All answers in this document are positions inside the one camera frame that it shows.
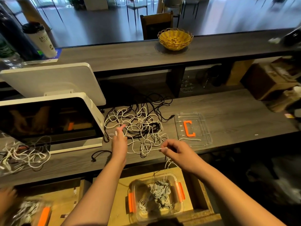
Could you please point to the person's right hand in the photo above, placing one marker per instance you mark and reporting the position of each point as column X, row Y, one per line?
column 181, row 156

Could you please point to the person's left hand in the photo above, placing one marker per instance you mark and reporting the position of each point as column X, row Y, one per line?
column 119, row 147

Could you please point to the clear container drawer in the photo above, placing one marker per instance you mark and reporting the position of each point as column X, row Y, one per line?
column 134, row 211
column 16, row 219

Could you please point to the person's right forearm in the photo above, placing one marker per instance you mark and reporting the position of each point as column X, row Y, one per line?
column 240, row 200

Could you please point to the person's left forearm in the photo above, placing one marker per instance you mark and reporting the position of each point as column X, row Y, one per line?
column 96, row 197

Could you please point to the brown cardboard box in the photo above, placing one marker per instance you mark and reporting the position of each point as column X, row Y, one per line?
column 270, row 82

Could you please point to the wooden drawer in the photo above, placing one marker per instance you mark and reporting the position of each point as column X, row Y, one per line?
column 202, row 195
column 70, row 204

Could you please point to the small white connector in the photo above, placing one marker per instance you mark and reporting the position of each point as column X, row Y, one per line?
column 75, row 190
column 64, row 216

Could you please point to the white touchscreen monitor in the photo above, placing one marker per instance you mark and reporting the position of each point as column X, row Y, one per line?
column 49, row 122

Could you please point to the white customer display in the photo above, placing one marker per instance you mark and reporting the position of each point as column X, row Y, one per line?
column 56, row 82

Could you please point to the grey wooden bar counter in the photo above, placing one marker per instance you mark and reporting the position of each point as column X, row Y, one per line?
column 122, row 56

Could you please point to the flat cardboard sheet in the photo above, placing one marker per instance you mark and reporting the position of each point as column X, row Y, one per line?
column 240, row 72

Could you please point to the blue white notebook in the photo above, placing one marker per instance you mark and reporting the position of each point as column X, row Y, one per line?
column 58, row 53

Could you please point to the yellow woven basket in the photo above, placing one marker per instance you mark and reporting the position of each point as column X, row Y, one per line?
column 175, row 40

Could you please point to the brown wooden chair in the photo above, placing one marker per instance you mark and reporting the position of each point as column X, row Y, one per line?
column 156, row 25

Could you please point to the white paper coffee cup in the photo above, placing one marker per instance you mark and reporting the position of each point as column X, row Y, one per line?
column 41, row 42

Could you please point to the black metal chair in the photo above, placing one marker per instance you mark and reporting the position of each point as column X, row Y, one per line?
column 172, row 3
column 136, row 4

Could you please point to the clear plastic water bottle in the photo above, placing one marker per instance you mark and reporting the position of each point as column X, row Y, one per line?
column 7, row 56

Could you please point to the black thermos bottle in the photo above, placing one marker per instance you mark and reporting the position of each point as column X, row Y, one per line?
column 16, row 40

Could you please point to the green potted plant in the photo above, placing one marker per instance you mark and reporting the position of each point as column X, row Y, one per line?
column 76, row 2

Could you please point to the round wooden table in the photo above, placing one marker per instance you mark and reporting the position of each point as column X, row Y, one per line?
column 33, row 11

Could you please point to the black device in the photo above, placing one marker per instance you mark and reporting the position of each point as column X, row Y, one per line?
column 294, row 37

